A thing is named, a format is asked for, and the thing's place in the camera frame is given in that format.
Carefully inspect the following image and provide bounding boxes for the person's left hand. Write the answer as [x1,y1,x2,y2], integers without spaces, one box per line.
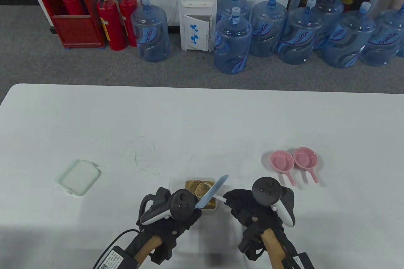
[136,187,202,264]

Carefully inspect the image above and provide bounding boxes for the person's right hand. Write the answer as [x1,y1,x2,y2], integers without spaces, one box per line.
[223,189,295,261]

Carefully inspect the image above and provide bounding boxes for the white coffee spoon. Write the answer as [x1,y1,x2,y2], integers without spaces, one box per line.
[195,182,228,203]

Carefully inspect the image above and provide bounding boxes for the clear plastic container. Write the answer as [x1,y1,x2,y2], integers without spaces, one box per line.
[183,178,219,214]

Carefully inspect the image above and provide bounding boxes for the light blue knife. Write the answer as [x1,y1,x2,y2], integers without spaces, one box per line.
[194,174,229,209]

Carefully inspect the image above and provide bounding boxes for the white sesame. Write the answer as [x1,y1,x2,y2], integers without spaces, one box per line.
[185,180,217,209]

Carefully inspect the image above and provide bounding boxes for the clear green-rimmed container lid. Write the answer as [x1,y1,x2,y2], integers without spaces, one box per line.
[57,159,101,197]

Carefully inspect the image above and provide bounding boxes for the person's left forearm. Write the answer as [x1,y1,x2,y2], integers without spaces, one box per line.
[136,234,163,265]

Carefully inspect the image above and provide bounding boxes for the person's right forearm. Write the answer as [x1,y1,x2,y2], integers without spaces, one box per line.
[260,230,289,269]

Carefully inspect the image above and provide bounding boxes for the black white right hand controller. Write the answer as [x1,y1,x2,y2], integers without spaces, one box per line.
[252,177,295,228]

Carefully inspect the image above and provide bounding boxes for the row of blue water jugs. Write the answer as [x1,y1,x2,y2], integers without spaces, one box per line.
[130,0,404,75]

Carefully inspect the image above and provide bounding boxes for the red fire extinguisher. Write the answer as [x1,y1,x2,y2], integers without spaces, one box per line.
[117,0,141,48]
[96,0,128,51]
[62,0,86,15]

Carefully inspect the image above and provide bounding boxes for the red fire extinguisher cabinet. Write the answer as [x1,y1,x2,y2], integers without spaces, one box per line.
[31,0,105,50]

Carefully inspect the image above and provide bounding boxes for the pink dish with handle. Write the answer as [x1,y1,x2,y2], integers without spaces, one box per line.
[270,150,297,187]
[294,147,319,184]

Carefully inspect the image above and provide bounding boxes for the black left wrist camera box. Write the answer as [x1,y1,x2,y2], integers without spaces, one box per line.
[93,245,139,269]

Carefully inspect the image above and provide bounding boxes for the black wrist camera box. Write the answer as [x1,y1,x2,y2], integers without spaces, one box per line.
[282,252,316,269]
[93,245,139,269]

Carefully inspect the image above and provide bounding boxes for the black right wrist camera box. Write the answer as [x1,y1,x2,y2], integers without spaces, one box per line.
[282,252,316,269]

